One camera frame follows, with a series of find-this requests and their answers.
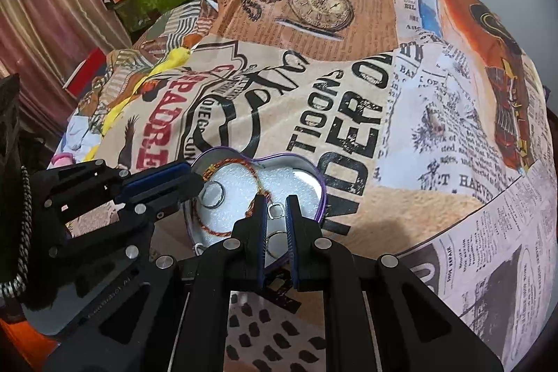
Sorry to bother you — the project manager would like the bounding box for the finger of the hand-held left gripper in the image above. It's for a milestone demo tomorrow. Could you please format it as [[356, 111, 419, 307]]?
[[44, 160, 193, 221], [47, 174, 205, 269]]

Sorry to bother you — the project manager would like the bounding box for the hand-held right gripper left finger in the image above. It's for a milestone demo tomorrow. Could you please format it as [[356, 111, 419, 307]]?
[[44, 194, 268, 372]]

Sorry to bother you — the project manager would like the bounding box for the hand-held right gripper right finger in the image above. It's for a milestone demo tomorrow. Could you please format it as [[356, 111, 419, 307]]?
[[285, 195, 504, 372]]

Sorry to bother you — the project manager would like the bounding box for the silver ring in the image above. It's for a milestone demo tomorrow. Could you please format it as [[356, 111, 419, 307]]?
[[201, 181, 227, 210]]

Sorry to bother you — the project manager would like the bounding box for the gold ring pendant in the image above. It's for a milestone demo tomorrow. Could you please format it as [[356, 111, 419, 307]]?
[[265, 202, 294, 260]]

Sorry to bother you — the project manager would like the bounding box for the purple heart-shaped tin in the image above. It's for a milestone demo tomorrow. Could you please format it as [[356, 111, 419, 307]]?
[[183, 145, 327, 274]]

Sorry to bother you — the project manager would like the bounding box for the red string bracelet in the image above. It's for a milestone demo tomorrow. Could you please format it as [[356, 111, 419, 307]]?
[[192, 158, 273, 237]]

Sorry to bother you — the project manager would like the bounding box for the cartoon print sheet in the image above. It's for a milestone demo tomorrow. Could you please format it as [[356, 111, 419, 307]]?
[[65, 115, 104, 164]]

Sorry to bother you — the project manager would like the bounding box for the red box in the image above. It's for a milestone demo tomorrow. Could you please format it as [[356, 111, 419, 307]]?
[[62, 48, 108, 98]]

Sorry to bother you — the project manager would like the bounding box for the yellow cloth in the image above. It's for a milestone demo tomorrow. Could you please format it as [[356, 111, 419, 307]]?
[[100, 45, 193, 138]]

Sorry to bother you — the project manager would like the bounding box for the striped brown curtain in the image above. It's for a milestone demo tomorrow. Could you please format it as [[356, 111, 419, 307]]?
[[0, 0, 111, 137]]

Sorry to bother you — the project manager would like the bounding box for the green patterned bag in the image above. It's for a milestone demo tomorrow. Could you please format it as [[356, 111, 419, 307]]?
[[114, 0, 197, 34]]

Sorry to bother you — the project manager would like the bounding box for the newspaper print blanket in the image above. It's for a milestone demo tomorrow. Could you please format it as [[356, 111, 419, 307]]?
[[70, 0, 558, 372]]

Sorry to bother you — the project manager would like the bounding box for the coiled cable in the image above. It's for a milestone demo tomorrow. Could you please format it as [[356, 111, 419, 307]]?
[[0, 166, 32, 300]]

